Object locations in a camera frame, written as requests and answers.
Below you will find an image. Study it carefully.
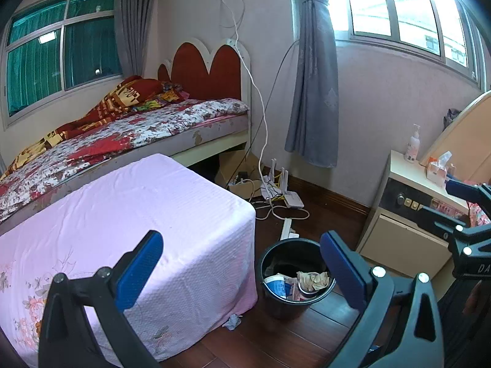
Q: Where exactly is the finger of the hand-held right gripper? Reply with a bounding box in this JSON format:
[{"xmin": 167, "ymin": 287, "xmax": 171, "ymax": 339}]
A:
[
  {"xmin": 446, "ymin": 178, "xmax": 491, "ymax": 204},
  {"xmin": 418, "ymin": 206, "xmax": 491, "ymax": 243}
]

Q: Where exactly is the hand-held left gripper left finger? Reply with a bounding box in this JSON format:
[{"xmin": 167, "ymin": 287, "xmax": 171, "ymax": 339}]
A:
[{"xmin": 38, "ymin": 230, "xmax": 165, "ymax": 368}]

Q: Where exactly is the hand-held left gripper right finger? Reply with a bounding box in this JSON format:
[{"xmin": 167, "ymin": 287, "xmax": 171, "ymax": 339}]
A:
[{"xmin": 319, "ymin": 231, "xmax": 446, "ymax": 368}]

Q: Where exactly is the pale yellow paper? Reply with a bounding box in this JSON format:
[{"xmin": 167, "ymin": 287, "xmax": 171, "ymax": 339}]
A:
[{"xmin": 297, "ymin": 271, "xmax": 331, "ymax": 293}]

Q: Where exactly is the blue paper cup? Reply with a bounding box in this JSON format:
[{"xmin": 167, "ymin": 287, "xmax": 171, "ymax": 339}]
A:
[{"xmin": 264, "ymin": 275, "xmax": 294, "ymax": 300}]

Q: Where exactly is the black plastic bucket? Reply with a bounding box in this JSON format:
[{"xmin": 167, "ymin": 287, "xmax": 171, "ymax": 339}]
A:
[{"xmin": 256, "ymin": 238, "xmax": 337, "ymax": 320}]

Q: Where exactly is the light blue tissue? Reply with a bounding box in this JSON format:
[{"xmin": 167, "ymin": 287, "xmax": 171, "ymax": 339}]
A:
[{"xmin": 222, "ymin": 313, "xmax": 244, "ymax": 331}]

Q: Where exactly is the person's right hand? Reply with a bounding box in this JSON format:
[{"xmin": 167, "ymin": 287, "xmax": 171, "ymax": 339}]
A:
[{"xmin": 462, "ymin": 282, "xmax": 485, "ymax": 315}]

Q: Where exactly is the paper tissue box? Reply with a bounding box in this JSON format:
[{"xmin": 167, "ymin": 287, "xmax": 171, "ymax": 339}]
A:
[{"xmin": 427, "ymin": 151, "xmax": 453, "ymax": 185}]

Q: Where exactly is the pink printed cloth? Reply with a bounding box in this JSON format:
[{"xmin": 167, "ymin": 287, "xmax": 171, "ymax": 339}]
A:
[{"xmin": 469, "ymin": 201, "xmax": 491, "ymax": 227}]

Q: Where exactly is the cream nightstand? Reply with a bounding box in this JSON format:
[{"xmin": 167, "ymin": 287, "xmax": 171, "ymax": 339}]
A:
[{"xmin": 357, "ymin": 150, "xmax": 472, "ymax": 277}]

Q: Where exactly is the pink floral tablecloth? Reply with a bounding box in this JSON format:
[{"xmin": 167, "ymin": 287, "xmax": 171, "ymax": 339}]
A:
[{"xmin": 0, "ymin": 153, "xmax": 258, "ymax": 359}]

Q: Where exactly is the white pump bottle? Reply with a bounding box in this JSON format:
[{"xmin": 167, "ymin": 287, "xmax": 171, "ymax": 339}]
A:
[{"xmin": 404, "ymin": 123, "xmax": 421, "ymax": 163}]

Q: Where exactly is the white power strip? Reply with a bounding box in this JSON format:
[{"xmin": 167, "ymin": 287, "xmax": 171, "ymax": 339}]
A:
[{"xmin": 281, "ymin": 218, "xmax": 300, "ymax": 240}]

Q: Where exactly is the white router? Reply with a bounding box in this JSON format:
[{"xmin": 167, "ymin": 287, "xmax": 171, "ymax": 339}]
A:
[{"xmin": 261, "ymin": 158, "xmax": 305, "ymax": 209}]

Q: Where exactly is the cardboard box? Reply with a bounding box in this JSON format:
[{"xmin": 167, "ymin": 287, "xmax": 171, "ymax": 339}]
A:
[{"xmin": 215, "ymin": 153, "xmax": 261, "ymax": 200}]

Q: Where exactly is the floral sheet mattress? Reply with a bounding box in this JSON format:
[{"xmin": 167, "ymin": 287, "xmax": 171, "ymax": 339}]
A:
[{"xmin": 0, "ymin": 98, "xmax": 250, "ymax": 225}]

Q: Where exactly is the red printed blanket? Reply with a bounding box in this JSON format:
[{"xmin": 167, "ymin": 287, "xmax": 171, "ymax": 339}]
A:
[{"xmin": 0, "ymin": 75, "xmax": 164, "ymax": 179}]

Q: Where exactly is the grey window curtain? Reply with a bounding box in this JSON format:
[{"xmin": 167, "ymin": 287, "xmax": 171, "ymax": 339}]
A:
[
  {"xmin": 114, "ymin": 0, "xmax": 162, "ymax": 77},
  {"xmin": 284, "ymin": 0, "xmax": 339, "ymax": 168}
]

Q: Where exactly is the colourful printed pillow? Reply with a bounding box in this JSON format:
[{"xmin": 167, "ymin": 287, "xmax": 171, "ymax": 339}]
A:
[{"xmin": 132, "ymin": 82, "xmax": 190, "ymax": 113}]

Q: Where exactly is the bright multi-pane window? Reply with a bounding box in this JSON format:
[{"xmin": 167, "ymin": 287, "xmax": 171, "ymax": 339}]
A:
[{"xmin": 330, "ymin": 0, "xmax": 491, "ymax": 89}]

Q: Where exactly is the red heart-shaped headboard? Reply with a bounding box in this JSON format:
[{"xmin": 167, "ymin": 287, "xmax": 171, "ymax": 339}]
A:
[{"xmin": 157, "ymin": 38, "xmax": 252, "ymax": 102}]

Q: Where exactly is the window with green curtain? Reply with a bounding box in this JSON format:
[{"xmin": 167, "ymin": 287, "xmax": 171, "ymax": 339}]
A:
[{"xmin": 0, "ymin": 0, "xmax": 123, "ymax": 129}]

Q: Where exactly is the wooden curved mirror frame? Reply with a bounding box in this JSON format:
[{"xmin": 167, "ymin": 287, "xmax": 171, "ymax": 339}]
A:
[{"xmin": 420, "ymin": 90, "xmax": 491, "ymax": 169}]

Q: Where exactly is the cream bed frame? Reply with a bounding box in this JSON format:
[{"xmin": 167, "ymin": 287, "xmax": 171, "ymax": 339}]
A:
[{"xmin": 169, "ymin": 123, "xmax": 252, "ymax": 167}]

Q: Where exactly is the white power cable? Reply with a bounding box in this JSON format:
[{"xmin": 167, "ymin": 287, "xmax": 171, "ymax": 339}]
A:
[{"xmin": 218, "ymin": 0, "xmax": 309, "ymax": 221}]

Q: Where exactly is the black cable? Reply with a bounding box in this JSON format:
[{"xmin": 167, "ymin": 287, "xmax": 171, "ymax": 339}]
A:
[{"xmin": 226, "ymin": 40, "xmax": 300, "ymax": 185}]

